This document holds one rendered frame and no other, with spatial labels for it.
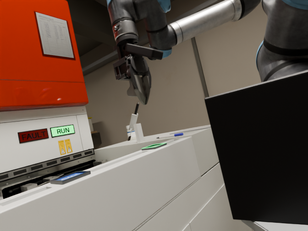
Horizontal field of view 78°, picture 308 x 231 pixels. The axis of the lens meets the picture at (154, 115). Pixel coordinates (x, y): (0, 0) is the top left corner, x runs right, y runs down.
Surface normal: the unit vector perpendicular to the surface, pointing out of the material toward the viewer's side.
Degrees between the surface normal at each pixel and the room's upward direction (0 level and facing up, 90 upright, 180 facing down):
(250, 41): 90
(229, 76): 90
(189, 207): 90
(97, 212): 90
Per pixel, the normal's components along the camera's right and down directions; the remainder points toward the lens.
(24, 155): 0.75, -0.20
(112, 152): -0.63, 0.11
